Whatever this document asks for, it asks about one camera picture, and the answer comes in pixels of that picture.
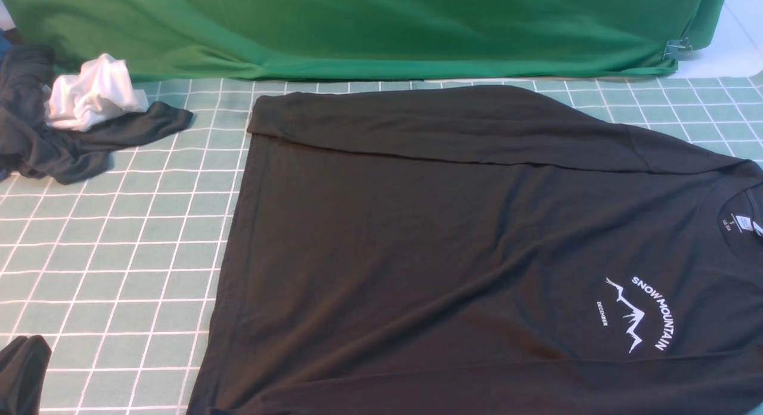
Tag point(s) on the gray long-sleeved shirt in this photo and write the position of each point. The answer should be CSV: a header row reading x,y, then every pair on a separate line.
x,y
482,250

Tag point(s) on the green checkered table mat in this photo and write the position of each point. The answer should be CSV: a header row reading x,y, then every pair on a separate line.
x,y
120,274

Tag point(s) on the green backdrop cloth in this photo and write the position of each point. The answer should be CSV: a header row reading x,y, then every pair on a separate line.
x,y
369,39

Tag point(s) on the white crumpled cloth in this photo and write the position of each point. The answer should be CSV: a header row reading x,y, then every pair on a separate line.
x,y
101,91

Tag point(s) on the metal binder clip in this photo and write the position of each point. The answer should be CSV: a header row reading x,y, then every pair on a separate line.
x,y
677,49

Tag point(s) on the dark crumpled garment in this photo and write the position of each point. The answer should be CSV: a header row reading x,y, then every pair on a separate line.
x,y
34,149

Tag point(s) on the dark cloth at corner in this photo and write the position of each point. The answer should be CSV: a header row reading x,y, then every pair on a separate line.
x,y
23,367

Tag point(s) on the blue object at edge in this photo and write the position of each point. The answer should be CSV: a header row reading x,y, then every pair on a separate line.
x,y
5,46

